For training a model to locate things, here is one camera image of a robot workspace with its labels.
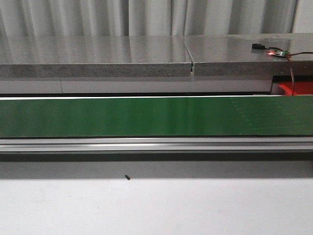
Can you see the grey stone countertop slab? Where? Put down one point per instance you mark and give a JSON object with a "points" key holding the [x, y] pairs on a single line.
{"points": [[154, 56]]}

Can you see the green conveyor belt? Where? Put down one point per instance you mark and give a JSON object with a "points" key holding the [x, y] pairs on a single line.
{"points": [[157, 116]]}

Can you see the black connector plug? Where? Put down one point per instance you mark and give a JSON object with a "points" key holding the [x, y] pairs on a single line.
{"points": [[256, 46]]}

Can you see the small green circuit board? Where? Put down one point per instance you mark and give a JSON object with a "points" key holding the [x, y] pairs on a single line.
{"points": [[278, 53]]}

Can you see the red plastic tray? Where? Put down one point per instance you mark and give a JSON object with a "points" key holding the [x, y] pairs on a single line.
{"points": [[300, 88]]}

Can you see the grey pleated curtain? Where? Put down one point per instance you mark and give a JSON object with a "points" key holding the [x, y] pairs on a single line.
{"points": [[153, 17]]}

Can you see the aluminium conveyor frame rail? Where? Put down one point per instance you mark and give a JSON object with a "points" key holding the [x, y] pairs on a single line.
{"points": [[157, 144]]}

